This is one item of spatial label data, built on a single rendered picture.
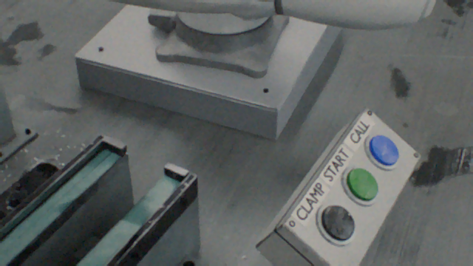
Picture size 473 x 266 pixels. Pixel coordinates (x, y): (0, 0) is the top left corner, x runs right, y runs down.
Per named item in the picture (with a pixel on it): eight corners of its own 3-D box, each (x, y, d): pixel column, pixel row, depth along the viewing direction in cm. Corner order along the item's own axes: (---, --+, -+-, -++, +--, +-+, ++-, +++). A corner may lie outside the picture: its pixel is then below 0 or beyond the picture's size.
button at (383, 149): (380, 178, 60) (393, 169, 59) (355, 156, 60) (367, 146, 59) (392, 159, 62) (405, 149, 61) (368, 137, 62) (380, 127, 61)
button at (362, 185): (359, 214, 57) (372, 205, 55) (332, 190, 57) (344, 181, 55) (372, 192, 59) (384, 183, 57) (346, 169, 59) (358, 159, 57)
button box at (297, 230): (316, 305, 55) (352, 284, 51) (251, 247, 55) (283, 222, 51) (390, 179, 66) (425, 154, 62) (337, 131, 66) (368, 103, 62)
